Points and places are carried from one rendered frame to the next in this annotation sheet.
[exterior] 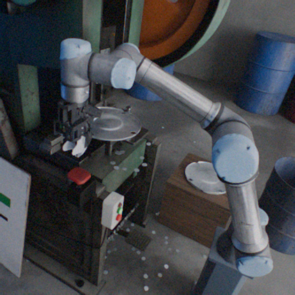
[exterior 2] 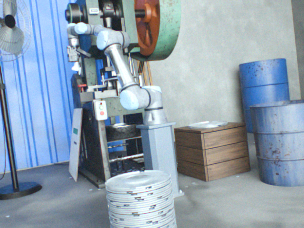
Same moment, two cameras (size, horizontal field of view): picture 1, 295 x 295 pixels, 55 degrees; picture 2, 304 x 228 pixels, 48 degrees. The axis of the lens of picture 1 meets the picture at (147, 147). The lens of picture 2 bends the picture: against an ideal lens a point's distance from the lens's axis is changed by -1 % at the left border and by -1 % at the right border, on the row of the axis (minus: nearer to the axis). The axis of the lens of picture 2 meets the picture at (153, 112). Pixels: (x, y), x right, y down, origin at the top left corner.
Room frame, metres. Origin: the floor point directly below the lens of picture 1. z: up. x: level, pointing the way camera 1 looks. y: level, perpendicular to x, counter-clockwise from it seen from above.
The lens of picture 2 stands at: (-0.70, -1.89, 0.63)
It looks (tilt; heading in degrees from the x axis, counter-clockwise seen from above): 3 degrees down; 45
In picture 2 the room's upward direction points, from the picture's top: 7 degrees counter-clockwise
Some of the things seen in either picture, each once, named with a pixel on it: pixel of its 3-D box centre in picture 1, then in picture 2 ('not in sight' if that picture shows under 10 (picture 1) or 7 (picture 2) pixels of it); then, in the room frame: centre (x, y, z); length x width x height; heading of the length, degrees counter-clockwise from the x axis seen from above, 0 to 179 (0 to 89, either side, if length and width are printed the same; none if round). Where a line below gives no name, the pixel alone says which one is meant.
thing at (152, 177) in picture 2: not in sight; (137, 179); (0.29, -0.77, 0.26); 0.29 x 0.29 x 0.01
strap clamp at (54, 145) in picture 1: (59, 132); (95, 85); (0.97, 0.37, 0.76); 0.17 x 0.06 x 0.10; 158
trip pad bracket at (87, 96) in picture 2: (82, 200); (86, 103); (0.75, 0.21, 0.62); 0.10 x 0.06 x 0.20; 158
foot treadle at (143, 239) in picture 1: (102, 222); (129, 158); (1.08, 0.18, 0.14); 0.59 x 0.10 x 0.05; 68
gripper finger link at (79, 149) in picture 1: (78, 148); (76, 68); (0.71, 0.21, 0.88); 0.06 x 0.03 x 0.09; 158
